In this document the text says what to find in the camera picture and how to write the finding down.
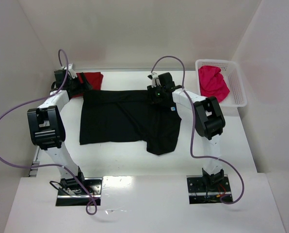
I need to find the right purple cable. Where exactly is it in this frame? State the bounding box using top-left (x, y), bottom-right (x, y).
top-left (150, 56), bottom-right (245, 205)

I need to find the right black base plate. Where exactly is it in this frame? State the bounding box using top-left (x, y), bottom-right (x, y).
top-left (187, 175), bottom-right (233, 204)

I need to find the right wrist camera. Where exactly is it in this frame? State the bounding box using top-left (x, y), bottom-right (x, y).
top-left (148, 72), bottom-right (161, 87)

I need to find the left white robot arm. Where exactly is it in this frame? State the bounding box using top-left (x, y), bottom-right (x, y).
top-left (27, 68), bottom-right (93, 196)

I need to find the purple cable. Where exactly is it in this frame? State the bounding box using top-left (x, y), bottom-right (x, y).
top-left (0, 49), bottom-right (97, 216)
top-left (150, 56), bottom-right (245, 205)

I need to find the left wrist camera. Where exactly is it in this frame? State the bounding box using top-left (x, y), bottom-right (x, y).
top-left (62, 63), bottom-right (78, 79)

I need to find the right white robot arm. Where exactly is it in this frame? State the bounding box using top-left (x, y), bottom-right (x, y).
top-left (147, 72), bottom-right (225, 191)

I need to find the black t-shirt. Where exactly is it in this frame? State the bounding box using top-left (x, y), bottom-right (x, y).
top-left (80, 90), bottom-right (181, 156)

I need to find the pink t-shirt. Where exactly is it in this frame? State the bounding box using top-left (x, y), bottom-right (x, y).
top-left (198, 66), bottom-right (230, 102)

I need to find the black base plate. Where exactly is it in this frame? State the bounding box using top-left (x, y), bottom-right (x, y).
top-left (187, 175), bottom-right (233, 204)
top-left (50, 178), bottom-right (102, 207)

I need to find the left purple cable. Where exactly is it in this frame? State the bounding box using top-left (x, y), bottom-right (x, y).
top-left (0, 49), bottom-right (97, 216)

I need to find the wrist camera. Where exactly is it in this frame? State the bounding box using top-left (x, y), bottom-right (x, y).
top-left (62, 63), bottom-right (78, 79)
top-left (148, 72), bottom-right (161, 87)

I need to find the folded red t-shirt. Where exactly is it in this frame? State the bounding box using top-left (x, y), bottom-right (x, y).
top-left (69, 72), bottom-right (103, 99)

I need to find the white plastic basket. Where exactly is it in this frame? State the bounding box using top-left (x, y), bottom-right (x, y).
top-left (195, 59), bottom-right (247, 108)

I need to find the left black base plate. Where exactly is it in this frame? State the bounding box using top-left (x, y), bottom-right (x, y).
top-left (50, 178), bottom-right (102, 207)

